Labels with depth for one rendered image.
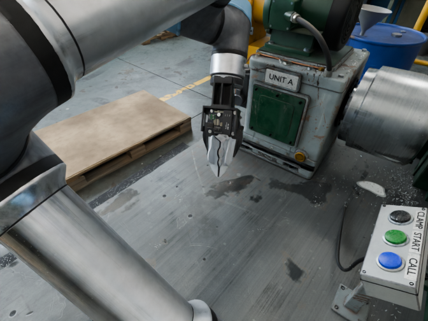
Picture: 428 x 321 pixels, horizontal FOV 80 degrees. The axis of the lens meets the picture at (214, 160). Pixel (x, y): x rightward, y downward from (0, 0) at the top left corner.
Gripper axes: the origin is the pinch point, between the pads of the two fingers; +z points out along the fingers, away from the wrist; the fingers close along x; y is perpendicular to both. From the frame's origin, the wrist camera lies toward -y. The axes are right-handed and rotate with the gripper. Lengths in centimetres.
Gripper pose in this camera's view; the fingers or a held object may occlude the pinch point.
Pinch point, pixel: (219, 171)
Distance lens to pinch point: 58.3
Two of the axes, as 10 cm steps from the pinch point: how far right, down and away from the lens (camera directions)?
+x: 9.8, 1.2, -1.8
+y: -2.0, 1.0, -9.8
